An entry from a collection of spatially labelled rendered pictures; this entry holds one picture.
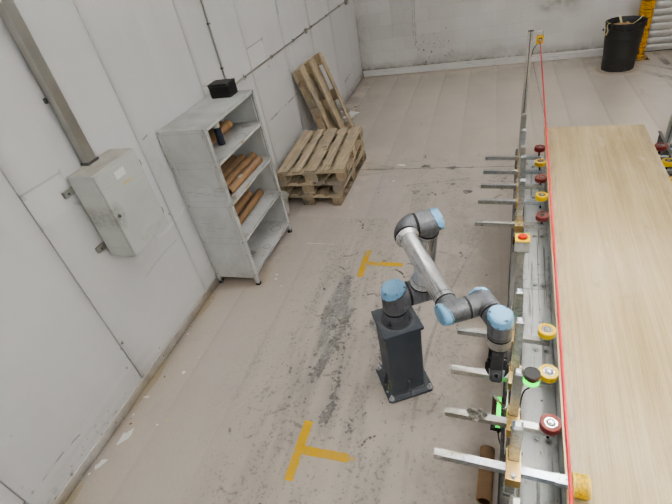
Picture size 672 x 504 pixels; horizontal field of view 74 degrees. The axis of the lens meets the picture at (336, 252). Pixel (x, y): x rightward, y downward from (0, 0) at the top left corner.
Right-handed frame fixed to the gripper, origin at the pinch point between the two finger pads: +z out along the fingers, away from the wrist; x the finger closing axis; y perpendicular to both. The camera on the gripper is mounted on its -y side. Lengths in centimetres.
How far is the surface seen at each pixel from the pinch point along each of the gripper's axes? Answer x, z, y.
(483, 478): 3, 93, 5
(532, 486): -17.1, 39.1, -20.5
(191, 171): 240, -20, 141
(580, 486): -28.7, 3.7, -34.7
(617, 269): -57, 11, 92
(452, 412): 16.5, 15.1, -8.7
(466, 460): 8.2, 5.1, -33.8
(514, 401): -7.5, 4.3, -5.4
